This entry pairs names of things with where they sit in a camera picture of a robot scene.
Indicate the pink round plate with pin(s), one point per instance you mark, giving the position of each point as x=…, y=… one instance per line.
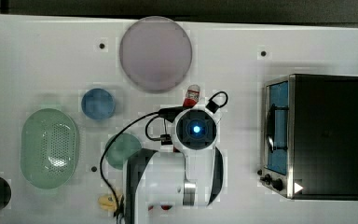
x=155, y=53

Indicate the toy peeled banana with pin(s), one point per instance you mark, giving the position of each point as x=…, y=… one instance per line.
x=109, y=203

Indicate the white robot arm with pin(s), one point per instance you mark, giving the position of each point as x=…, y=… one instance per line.
x=190, y=176

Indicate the silver toaster oven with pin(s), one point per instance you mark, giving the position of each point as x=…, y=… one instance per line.
x=310, y=137

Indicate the green mug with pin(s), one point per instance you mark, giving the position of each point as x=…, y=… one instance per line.
x=119, y=151

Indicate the red felt ketchup bottle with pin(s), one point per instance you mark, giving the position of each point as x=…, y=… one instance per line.
x=192, y=96

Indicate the green oval strainer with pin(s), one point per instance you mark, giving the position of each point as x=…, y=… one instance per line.
x=49, y=148

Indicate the blue cup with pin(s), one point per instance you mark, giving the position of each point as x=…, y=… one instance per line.
x=98, y=104

